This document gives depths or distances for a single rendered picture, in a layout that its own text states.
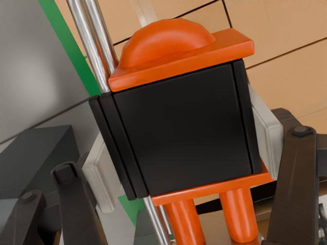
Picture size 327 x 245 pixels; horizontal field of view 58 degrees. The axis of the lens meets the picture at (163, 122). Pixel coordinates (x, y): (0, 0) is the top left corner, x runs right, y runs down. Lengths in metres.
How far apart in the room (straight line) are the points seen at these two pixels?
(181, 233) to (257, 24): 0.69
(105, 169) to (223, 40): 0.09
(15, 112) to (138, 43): 1.51
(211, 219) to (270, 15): 0.67
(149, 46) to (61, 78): 1.34
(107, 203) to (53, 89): 1.38
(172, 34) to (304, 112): 0.83
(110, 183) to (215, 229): 0.11
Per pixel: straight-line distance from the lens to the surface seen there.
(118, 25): 0.83
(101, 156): 0.16
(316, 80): 0.94
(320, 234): 1.26
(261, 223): 1.13
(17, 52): 1.54
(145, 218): 1.21
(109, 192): 0.16
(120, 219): 1.87
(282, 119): 0.16
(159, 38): 0.16
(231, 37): 0.17
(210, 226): 0.25
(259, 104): 0.16
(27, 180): 1.19
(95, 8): 0.18
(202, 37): 0.16
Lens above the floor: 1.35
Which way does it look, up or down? 66 degrees down
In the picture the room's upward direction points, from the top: 178 degrees counter-clockwise
